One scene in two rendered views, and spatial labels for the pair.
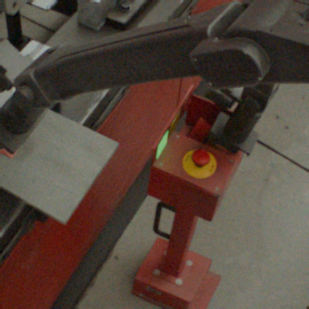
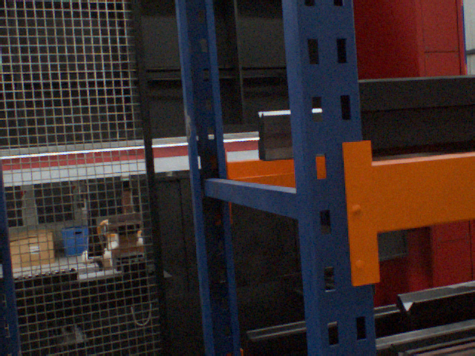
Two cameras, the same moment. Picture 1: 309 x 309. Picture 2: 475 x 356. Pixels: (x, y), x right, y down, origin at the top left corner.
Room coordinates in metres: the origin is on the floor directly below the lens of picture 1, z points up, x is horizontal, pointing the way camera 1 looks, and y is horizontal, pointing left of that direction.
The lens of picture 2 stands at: (2.19, 2.33, 1.42)
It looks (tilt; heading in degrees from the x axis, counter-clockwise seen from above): 3 degrees down; 226
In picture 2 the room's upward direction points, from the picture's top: 5 degrees counter-clockwise
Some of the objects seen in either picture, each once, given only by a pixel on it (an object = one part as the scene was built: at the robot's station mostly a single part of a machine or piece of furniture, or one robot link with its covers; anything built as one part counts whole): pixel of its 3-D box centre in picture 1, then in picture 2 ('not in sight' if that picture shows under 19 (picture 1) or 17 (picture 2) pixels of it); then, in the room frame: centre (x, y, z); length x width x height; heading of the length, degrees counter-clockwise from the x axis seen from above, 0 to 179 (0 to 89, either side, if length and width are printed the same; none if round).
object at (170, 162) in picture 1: (202, 154); not in sight; (0.78, -0.10, 0.75); 0.20 x 0.16 x 0.18; 160
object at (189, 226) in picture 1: (183, 230); not in sight; (0.78, -0.10, 0.39); 0.05 x 0.05 x 0.54; 70
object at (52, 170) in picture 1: (29, 150); not in sight; (0.56, 0.22, 1.00); 0.26 x 0.18 x 0.01; 69
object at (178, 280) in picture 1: (173, 267); not in sight; (0.78, -0.10, 0.13); 0.10 x 0.10 x 0.01; 70
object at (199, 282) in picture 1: (179, 278); not in sight; (0.77, -0.13, 0.06); 0.25 x 0.20 x 0.12; 70
